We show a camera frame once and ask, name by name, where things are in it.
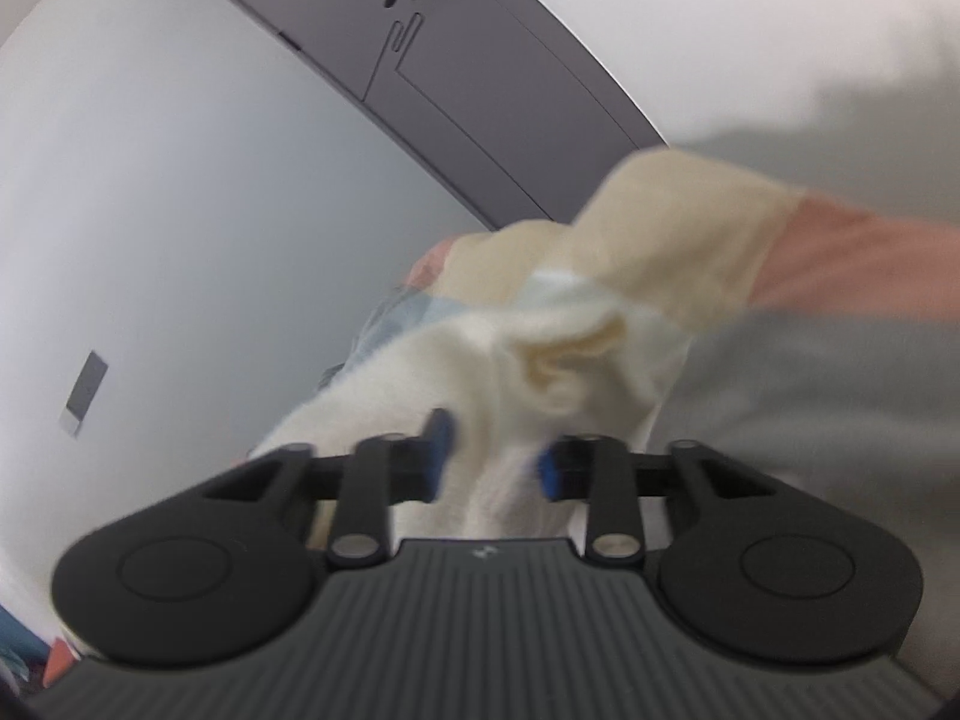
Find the grey door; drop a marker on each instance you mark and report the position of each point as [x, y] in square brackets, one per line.
[487, 75]

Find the white fluffy garment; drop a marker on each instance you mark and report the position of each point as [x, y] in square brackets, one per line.
[480, 367]

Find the pastel patchwork quilt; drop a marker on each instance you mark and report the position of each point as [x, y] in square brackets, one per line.
[675, 240]

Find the wall socket panel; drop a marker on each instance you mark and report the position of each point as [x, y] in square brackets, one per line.
[84, 390]

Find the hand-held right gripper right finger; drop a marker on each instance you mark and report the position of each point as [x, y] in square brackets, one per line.
[549, 474]

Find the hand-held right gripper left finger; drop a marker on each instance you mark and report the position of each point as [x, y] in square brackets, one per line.
[441, 457]

